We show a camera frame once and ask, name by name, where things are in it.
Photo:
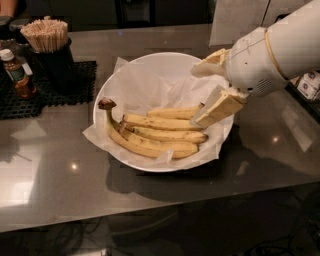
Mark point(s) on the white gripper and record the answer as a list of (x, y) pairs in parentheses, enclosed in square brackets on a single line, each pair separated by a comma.
[(252, 65)]

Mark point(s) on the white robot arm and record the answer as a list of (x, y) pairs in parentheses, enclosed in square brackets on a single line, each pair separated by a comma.
[(295, 41)]

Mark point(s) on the white bowl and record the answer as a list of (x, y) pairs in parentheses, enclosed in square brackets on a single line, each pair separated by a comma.
[(160, 63)]

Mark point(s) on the bottom curved yellow banana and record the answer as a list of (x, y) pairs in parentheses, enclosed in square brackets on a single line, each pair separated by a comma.
[(140, 145)]

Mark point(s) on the white paper liner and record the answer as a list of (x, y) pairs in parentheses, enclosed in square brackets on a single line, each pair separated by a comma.
[(150, 86)]

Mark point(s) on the black rubber mesh mat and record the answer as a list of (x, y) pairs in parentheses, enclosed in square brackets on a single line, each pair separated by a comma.
[(13, 107)]

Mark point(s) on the black stir stick cup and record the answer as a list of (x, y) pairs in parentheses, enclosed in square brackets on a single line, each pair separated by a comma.
[(60, 69)]

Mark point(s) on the bundle of wooden stir sticks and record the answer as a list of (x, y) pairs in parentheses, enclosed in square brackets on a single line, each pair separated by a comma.
[(46, 35)]

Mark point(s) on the brown sauce bottle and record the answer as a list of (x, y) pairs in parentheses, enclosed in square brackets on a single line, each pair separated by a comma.
[(21, 81)]

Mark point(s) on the dark lidded shaker jar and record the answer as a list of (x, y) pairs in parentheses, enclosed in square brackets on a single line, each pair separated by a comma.
[(7, 37)]

